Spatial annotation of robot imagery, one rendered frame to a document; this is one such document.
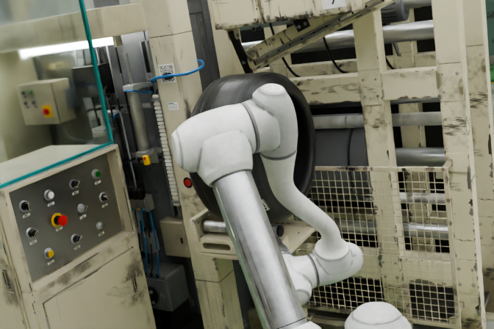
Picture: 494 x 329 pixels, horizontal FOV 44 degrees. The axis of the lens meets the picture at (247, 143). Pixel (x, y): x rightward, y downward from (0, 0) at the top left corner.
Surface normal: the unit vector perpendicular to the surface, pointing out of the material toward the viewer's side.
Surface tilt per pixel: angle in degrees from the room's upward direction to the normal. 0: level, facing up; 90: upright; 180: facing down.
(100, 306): 90
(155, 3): 90
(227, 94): 32
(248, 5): 90
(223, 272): 90
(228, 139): 66
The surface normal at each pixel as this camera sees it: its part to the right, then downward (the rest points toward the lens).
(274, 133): 0.52, 0.39
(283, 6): -0.50, 0.27
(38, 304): 0.85, -0.01
